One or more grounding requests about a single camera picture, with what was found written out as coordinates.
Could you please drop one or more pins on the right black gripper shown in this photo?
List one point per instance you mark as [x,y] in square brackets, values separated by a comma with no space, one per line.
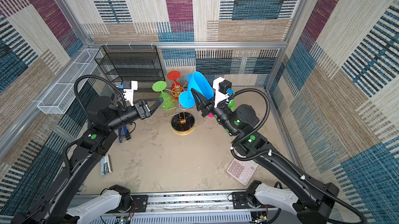
[203,103]

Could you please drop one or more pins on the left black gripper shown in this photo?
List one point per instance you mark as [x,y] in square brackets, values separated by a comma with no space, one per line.
[140,106]

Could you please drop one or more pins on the green plastic wine glass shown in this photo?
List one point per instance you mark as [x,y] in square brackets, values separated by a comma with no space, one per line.
[168,103]
[232,105]

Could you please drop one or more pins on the blue plastic wine glass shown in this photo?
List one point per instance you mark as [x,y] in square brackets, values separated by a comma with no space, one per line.
[200,83]
[189,77]

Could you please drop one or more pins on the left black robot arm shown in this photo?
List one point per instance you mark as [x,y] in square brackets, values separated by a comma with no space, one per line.
[105,116]

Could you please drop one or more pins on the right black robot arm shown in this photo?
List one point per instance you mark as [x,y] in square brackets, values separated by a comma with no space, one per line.
[309,199]

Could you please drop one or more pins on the red plastic wine glass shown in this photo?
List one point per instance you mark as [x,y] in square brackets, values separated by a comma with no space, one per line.
[176,87]

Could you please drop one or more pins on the black mesh shelf rack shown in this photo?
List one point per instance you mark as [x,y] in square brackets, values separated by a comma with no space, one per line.
[120,64]

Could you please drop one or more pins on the pink calculator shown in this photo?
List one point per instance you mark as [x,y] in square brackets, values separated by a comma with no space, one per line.
[242,171]

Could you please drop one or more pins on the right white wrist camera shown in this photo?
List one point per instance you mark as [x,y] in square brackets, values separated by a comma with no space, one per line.
[223,92]

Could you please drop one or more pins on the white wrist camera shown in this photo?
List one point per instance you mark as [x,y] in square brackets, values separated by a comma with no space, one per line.
[223,92]
[127,88]

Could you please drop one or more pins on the gold wire wine glass rack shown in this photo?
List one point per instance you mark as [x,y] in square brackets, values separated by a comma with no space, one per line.
[182,122]

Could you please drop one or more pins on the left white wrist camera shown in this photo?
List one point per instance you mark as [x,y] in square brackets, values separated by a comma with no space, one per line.
[127,88]

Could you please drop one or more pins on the white wire mesh basket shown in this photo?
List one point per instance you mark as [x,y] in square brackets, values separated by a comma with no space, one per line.
[61,95]

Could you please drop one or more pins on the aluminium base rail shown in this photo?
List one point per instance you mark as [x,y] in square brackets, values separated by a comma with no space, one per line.
[201,207]

